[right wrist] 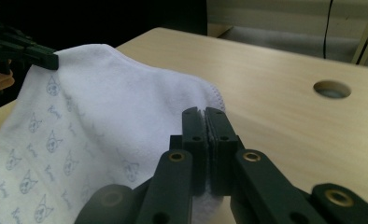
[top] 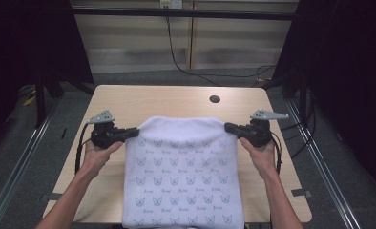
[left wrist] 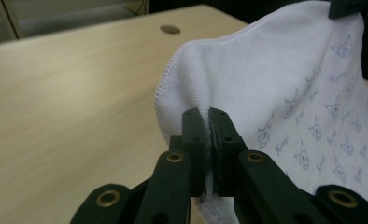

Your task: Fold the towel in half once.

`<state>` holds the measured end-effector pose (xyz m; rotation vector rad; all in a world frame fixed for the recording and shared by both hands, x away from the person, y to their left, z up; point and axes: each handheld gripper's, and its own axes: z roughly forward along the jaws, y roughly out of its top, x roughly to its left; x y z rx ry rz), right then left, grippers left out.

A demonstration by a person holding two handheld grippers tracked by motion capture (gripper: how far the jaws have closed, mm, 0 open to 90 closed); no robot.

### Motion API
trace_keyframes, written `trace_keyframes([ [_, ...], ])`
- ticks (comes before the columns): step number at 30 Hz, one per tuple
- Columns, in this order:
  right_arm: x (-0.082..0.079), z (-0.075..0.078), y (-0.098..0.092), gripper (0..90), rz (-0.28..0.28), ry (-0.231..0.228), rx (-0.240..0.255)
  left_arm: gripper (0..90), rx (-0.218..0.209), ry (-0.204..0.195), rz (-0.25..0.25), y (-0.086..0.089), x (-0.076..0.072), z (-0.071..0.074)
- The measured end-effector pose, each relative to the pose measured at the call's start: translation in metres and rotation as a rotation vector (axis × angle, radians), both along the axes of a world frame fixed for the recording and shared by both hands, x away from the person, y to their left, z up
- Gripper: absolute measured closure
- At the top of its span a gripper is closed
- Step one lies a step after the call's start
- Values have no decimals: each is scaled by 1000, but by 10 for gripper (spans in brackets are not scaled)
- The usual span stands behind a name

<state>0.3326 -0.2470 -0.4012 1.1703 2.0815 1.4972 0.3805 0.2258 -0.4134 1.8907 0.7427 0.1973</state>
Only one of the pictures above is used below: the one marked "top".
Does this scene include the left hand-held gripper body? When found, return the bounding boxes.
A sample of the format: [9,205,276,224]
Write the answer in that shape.
[86,109,127,150]

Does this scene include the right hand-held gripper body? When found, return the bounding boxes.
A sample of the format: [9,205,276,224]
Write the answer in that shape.
[239,109,290,149]

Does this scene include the white towel with dog print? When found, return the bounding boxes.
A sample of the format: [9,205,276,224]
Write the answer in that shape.
[121,115,245,229]

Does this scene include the person's left hand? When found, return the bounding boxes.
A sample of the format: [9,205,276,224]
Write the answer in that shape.
[80,139,124,179]

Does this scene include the person's right hand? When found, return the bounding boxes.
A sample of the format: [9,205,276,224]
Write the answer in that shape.
[239,136,279,179]

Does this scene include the black metal stand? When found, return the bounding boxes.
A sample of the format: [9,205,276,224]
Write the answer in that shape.
[34,71,48,130]

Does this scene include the grey tape strip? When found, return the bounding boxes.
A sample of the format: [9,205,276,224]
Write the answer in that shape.
[38,192,63,202]
[290,188,314,199]

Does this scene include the yellow object on floor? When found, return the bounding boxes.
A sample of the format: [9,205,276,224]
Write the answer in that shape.
[22,94,37,107]

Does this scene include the black curtain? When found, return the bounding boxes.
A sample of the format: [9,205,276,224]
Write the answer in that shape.
[261,0,376,199]
[0,0,94,158]

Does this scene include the black horizontal bar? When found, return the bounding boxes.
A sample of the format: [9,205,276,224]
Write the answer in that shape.
[71,7,298,22]

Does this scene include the right hand-held gripper black cable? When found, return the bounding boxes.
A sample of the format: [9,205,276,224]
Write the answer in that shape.
[269,131,284,175]

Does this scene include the hand-held gripper black cable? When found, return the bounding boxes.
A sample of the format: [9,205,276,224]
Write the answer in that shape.
[269,131,284,175]
[74,122,94,175]

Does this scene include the left hand-held gripper black cable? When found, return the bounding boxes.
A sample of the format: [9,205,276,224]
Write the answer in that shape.
[74,122,94,175]

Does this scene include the black floor cables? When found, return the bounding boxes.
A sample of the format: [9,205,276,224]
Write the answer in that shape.
[279,91,318,160]

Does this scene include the black wall cable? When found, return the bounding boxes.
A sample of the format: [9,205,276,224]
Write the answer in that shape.
[165,15,277,88]

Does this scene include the metal floor rail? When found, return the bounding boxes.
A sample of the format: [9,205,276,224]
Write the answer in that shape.
[0,103,59,229]
[285,100,363,229]

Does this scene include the white wall socket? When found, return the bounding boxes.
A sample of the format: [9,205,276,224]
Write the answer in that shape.
[159,0,184,10]

